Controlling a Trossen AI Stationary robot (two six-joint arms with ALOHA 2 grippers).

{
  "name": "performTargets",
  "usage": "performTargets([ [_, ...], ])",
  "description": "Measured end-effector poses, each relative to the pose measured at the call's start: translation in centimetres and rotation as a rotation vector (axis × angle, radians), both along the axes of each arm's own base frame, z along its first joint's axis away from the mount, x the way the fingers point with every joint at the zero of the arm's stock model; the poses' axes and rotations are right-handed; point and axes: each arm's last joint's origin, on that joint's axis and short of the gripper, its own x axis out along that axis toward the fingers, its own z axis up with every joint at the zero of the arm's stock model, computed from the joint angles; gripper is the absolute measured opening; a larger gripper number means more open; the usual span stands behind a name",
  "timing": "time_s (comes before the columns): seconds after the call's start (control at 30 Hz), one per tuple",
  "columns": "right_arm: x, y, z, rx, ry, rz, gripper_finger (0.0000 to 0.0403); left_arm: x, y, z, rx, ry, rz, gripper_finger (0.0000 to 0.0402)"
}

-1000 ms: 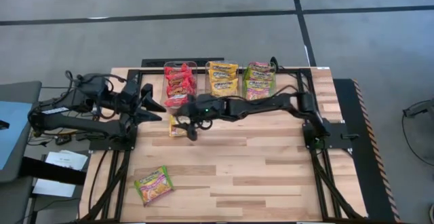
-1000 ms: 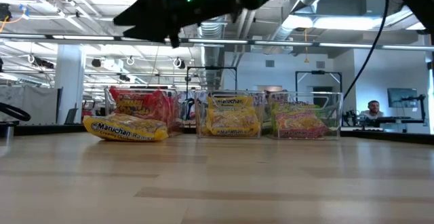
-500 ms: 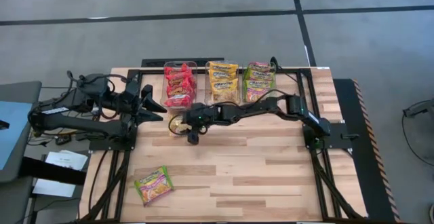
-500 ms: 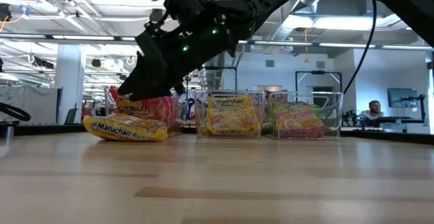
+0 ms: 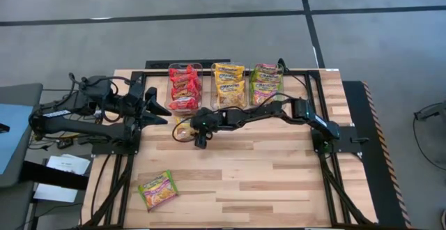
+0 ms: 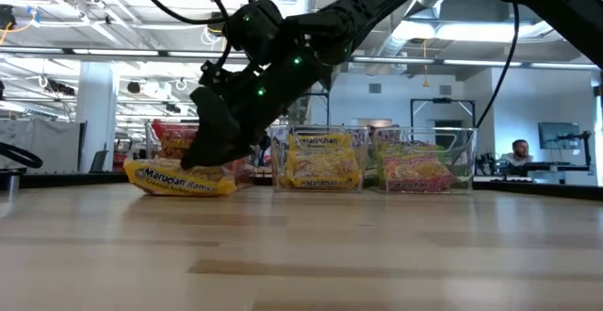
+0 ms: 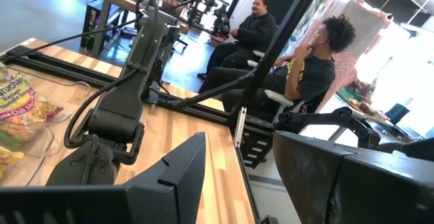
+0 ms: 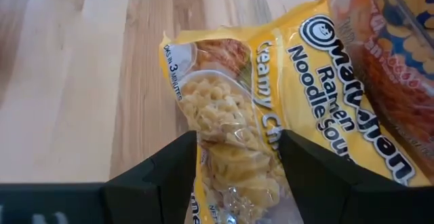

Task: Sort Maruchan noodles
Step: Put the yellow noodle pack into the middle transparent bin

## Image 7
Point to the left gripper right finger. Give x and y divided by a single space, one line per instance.
339 190

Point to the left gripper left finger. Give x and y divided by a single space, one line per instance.
162 190

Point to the yellow Maruchan ramen packet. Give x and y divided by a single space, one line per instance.
8 157

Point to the green pink Maruchan ramen packet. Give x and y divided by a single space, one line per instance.
20 102

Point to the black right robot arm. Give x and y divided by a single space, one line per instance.
118 102

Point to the small black robot arm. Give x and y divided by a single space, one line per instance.
222 20

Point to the clear plastic bin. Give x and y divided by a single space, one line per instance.
51 142

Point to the black articulated stand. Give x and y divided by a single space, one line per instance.
339 118

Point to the white-armed office chair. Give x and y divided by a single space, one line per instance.
257 53
278 96

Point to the person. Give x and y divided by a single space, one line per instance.
254 34
312 78

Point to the pink white curtain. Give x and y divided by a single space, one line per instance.
359 30

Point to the black aluminium table frame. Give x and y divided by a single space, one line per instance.
278 37

